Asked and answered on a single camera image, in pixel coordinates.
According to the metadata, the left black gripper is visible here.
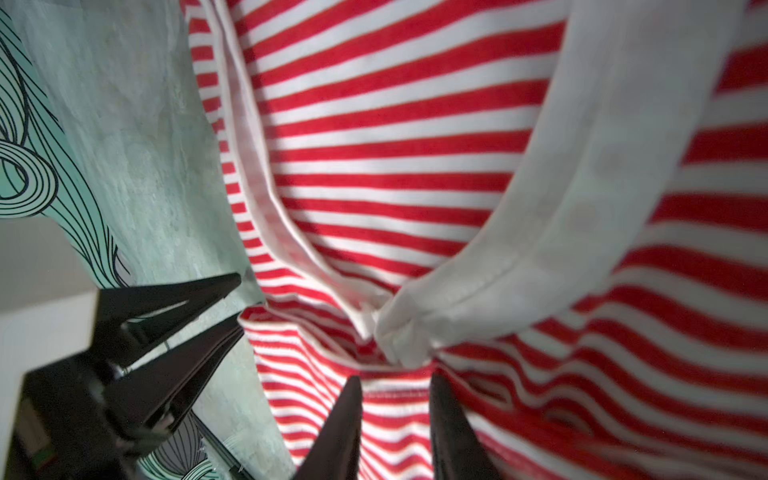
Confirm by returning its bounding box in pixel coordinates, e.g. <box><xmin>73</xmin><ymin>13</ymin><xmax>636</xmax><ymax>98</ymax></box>
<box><xmin>1</xmin><ymin>273</ymin><xmax>243</xmax><ymax>479</ymax></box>

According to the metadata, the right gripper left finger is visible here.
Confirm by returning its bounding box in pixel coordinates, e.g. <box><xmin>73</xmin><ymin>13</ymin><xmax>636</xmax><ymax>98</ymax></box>
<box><xmin>293</xmin><ymin>376</ymin><xmax>363</xmax><ymax>480</ymax></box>

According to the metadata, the red white striped tank top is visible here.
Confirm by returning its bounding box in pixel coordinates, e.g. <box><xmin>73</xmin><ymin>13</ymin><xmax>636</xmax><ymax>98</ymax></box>
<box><xmin>180</xmin><ymin>1</ymin><xmax>767</xmax><ymax>479</ymax></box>

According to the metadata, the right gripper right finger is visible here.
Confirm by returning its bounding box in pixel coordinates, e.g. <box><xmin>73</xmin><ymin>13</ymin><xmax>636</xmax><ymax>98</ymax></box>
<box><xmin>429</xmin><ymin>373</ymin><xmax>501</xmax><ymax>480</ymax></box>

